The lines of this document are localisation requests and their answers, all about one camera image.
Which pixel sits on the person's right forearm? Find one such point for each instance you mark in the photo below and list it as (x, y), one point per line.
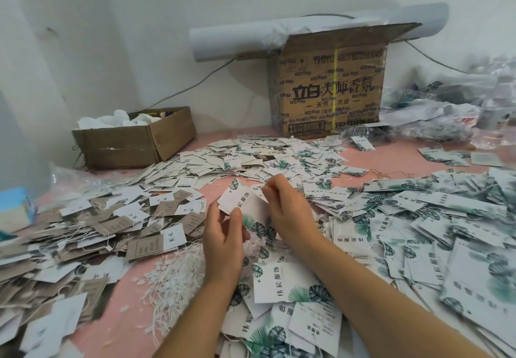
(395, 301)

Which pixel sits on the single white leaf print tag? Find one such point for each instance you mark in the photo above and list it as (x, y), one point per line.
(242, 204)

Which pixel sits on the pile of brown white tags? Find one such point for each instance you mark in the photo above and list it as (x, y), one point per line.
(81, 253)

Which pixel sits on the small open cardboard box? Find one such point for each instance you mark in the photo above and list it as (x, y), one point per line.
(135, 140)

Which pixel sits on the white crumpled material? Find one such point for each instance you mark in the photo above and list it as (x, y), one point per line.
(119, 119)

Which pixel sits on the heap of clear plastic bags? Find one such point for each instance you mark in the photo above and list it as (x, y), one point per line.
(464, 108)

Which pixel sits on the blue tissue pack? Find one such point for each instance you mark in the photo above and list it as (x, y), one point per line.
(14, 208)

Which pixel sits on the clear plastic bag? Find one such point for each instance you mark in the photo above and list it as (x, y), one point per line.
(77, 180)

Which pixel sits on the pile of green leaf tags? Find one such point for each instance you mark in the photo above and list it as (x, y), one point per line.
(435, 241)

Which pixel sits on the large printed cardboard box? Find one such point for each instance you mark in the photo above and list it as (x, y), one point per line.
(330, 79)

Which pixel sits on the person's left hand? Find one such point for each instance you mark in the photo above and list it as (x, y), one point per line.
(222, 249)

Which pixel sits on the white roll in plastic wrap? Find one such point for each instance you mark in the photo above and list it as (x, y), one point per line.
(242, 35)

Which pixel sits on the heap of small tags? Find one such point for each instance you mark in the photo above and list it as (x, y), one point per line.
(242, 158)

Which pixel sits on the person's left forearm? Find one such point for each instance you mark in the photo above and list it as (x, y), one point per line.
(193, 325)

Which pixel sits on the person's right hand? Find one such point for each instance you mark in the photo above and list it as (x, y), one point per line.
(290, 213)

